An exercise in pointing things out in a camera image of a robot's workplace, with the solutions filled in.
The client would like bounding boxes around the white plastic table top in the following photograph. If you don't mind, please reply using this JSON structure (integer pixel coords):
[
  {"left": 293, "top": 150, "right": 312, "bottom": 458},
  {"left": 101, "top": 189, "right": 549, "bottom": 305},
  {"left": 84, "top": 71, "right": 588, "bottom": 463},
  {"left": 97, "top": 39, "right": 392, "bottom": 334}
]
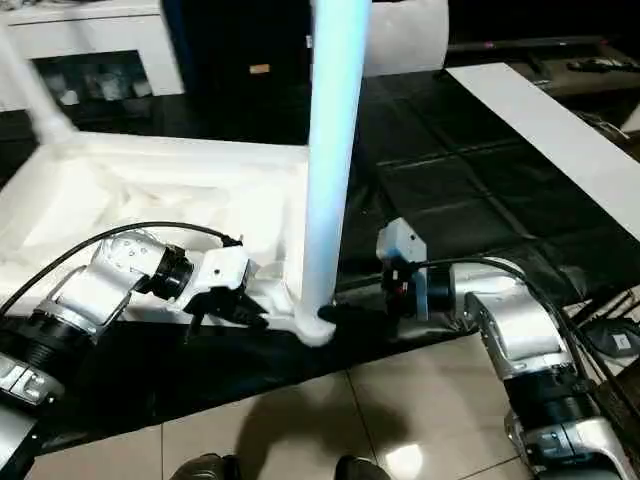
[{"left": 0, "top": 131, "right": 342, "bottom": 350}]

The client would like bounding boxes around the white plastic table leg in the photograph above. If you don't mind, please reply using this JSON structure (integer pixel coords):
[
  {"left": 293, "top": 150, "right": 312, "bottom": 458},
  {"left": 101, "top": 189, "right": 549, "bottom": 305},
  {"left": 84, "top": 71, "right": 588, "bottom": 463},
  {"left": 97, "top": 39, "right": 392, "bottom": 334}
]
[
  {"left": 0, "top": 23, "right": 80, "bottom": 147},
  {"left": 293, "top": 0, "right": 375, "bottom": 347}
]

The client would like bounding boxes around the black work mat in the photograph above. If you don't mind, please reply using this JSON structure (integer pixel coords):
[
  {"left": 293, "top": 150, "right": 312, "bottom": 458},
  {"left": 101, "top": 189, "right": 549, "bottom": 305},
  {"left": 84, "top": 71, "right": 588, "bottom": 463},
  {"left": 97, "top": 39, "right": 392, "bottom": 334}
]
[{"left": 0, "top": 69, "right": 640, "bottom": 454}]

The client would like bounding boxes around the black robot left foot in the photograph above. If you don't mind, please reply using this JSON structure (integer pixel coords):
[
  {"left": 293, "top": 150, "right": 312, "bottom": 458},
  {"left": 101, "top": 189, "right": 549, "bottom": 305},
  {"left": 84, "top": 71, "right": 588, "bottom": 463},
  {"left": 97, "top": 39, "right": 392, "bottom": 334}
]
[{"left": 171, "top": 451, "right": 240, "bottom": 480}]

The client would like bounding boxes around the black robot foot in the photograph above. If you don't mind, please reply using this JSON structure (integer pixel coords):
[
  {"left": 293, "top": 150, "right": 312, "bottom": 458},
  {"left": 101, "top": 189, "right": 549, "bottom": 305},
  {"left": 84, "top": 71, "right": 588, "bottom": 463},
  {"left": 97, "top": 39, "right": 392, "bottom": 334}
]
[
  {"left": 171, "top": 451, "right": 240, "bottom": 480},
  {"left": 333, "top": 452, "right": 392, "bottom": 480}
]

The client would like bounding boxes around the black robot right foot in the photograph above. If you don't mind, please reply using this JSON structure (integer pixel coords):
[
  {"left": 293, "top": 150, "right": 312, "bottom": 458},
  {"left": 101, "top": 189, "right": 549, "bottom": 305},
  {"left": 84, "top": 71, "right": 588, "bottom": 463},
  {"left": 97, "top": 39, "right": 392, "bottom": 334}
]
[{"left": 333, "top": 452, "right": 392, "bottom": 480}]

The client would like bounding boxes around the white flat board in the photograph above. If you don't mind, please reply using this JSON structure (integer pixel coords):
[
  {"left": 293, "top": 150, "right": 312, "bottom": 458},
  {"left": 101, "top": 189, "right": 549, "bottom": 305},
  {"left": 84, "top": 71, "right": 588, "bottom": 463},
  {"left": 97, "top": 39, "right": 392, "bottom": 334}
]
[{"left": 443, "top": 61, "right": 640, "bottom": 230}]

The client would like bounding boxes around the black wifi router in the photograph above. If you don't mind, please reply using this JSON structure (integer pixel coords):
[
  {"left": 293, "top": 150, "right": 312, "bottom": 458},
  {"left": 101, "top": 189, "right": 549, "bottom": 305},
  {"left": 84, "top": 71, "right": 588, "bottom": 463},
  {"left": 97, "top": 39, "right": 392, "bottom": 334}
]
[{"left": 583, "top": 316, "right": 640, "bottom": 360}]

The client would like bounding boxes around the black sofa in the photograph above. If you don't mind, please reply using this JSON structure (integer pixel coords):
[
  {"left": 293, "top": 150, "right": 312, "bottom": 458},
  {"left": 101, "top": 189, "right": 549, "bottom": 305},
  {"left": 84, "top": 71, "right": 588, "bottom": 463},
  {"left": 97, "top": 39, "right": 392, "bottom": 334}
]
[{"left": 159, "top": 0, "right": 640, "bottom": 146}]

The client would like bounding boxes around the grey cushion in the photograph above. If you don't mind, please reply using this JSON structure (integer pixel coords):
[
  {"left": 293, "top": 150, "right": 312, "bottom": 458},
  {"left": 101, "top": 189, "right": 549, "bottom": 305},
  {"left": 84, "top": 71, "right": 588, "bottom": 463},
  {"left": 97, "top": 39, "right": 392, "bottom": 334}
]
[{"left": 366, "top": 0, "right": 452, "bottom": 77}]

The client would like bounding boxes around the black television with red logo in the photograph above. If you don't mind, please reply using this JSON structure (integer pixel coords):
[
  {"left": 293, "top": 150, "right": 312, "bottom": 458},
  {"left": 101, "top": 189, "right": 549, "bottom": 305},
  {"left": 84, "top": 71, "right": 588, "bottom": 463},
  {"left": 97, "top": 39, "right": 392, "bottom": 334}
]
[{"left": 446, "top": 34, "right": 610, "bottom": 52}]

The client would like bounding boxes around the dark low tv bench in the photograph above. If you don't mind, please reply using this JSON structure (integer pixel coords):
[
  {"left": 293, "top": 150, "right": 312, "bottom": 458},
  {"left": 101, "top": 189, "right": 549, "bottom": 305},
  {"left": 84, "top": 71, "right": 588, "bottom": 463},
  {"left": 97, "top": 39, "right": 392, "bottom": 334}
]
[{"left": 449, "top": 47, "right": 640, "bottom": 141}]

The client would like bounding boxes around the white sideboard cabinet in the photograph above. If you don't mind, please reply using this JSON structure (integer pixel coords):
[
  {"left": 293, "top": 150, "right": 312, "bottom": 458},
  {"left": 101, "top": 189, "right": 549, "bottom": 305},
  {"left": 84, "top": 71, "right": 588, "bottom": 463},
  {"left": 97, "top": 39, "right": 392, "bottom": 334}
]
[{"left": 0, "top": 0, "right": 187, "bottom": 112}]

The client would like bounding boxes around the black remote control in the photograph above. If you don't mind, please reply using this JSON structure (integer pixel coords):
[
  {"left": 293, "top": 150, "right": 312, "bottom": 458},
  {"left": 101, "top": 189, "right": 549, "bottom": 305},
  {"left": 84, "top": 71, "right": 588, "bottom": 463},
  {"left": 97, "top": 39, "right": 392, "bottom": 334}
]
[{"left": 566, "top": 56, "right": 627, "bottom": 72}]

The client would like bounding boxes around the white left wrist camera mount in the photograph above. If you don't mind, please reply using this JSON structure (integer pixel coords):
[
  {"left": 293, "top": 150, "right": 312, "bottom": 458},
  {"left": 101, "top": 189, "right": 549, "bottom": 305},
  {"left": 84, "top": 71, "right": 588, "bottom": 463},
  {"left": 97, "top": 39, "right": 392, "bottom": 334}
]
[{"left": 176, "top": 246, "right": 252, "bottom": 315}]

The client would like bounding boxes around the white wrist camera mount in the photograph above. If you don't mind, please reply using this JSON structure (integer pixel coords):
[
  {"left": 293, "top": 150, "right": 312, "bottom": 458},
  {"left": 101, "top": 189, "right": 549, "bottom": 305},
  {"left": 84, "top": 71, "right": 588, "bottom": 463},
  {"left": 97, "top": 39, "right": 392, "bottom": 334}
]
[
  {"left": 176, "top": 246, "right": 252, "bottom": 315},
  {"left": 374, "top": 216, "right": 433, "bottom": 322}
]

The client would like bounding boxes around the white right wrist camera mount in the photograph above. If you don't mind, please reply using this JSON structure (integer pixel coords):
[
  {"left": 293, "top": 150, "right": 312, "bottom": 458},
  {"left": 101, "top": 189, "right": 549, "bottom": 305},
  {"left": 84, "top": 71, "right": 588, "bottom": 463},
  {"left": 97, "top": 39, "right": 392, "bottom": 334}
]
[{"left": 374, "top": 216, "right": 433, "bottom": 322}]

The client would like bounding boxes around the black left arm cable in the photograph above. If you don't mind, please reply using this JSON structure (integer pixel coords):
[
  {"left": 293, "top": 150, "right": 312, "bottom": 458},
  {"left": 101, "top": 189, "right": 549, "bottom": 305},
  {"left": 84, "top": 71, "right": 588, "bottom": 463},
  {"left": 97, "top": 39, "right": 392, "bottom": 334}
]
[{"left": 0, "top": 221, "right": 247, "bottom": 317}]

